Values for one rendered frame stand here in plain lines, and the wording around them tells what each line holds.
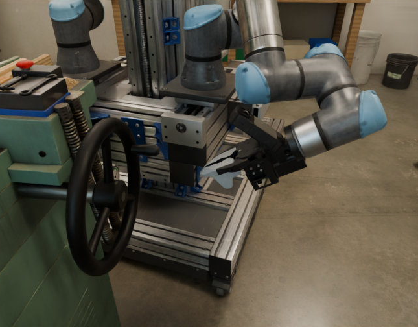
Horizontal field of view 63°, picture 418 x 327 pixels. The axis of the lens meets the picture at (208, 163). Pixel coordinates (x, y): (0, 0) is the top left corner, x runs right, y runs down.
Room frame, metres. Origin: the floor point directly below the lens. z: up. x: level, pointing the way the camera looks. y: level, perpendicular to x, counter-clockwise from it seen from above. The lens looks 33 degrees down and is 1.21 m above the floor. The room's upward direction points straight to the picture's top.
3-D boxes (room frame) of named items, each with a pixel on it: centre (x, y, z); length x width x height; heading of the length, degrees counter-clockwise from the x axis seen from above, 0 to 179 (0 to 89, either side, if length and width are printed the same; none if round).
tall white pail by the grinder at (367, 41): (3.47, -1.53, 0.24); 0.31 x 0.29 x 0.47; 86
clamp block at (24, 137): (0.59, 0.32, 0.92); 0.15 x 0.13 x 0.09; 173
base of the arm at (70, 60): (1.26, 0.48, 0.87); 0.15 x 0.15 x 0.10
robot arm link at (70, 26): (1.27, 0.48, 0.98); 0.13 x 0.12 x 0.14; 175
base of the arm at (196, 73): (1.10, 0.02, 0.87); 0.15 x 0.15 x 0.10
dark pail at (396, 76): (3.34, -1.90, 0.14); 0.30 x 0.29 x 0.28; 176
